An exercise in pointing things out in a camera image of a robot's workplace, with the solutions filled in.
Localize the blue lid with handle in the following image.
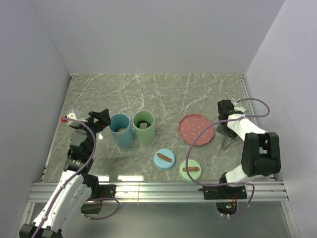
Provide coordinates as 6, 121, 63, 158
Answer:
153, 148, 176, 171

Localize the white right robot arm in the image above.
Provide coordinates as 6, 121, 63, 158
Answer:
216, 100, 281, 198

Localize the green cylindrical lunch container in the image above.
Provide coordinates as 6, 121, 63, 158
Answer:
132, 111, 155, 144

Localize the yellow sushi roll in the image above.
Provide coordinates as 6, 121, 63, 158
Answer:
138, 120, 149, 129

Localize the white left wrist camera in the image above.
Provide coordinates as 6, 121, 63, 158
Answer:
60, 109, 87, 126

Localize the blue cylindrical lunch container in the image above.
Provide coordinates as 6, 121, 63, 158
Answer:
109, 113, 133, 146

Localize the cream steamed bun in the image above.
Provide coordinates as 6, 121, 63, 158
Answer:
117, 127, 126, 132

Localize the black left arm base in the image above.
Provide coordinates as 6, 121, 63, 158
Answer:
90, 184, 116, 199

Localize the aluminium table edge rail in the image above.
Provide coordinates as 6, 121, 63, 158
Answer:
236, 74, 278, 180

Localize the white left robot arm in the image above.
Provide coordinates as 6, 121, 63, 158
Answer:
19, 109, 118, 238

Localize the aluminium front frame rail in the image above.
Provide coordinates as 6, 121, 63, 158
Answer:
27, 181, 289, 203

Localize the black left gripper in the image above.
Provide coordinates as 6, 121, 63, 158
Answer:
72, 109, 110, 155

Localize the green lid with handle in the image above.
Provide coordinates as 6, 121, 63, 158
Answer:
179, 159, 202, 182

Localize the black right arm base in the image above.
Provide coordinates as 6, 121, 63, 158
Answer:
198, 184, 247, 200

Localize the pink dotted plate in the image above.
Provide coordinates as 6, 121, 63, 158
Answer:
178, 114, 214, 146

